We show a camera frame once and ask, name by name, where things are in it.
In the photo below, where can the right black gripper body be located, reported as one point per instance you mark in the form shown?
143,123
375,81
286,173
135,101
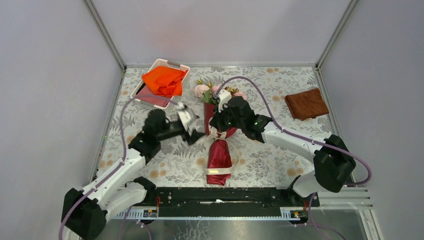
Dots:
225,120

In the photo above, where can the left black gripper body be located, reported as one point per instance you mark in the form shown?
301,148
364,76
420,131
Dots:
172,130

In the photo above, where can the dark red wrapping paper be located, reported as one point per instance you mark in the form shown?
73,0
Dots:
219,152

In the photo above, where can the pink fake flower bunch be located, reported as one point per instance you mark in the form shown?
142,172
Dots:
206,90

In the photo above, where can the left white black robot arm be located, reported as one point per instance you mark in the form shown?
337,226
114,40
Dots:
87,211

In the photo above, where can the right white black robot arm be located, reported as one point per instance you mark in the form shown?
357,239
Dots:
331,160

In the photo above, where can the pink paper sheet in basket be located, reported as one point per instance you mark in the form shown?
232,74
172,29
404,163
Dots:
145,96

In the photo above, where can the white plastic basket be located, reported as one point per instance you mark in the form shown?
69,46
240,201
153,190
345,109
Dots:
168,64

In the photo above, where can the orange folded cloth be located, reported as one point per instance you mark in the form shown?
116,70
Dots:
164,81

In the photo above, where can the brown folded cloth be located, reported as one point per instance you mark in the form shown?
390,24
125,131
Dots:
306,105

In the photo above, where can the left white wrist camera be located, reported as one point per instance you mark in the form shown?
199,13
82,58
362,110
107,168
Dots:
187,117

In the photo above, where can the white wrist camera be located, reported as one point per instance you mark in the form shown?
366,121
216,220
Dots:
187,117
223,96

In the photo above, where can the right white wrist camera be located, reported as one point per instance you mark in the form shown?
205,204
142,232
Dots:
223,96

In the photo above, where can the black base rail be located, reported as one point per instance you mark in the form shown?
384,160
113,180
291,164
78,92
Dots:
228,202

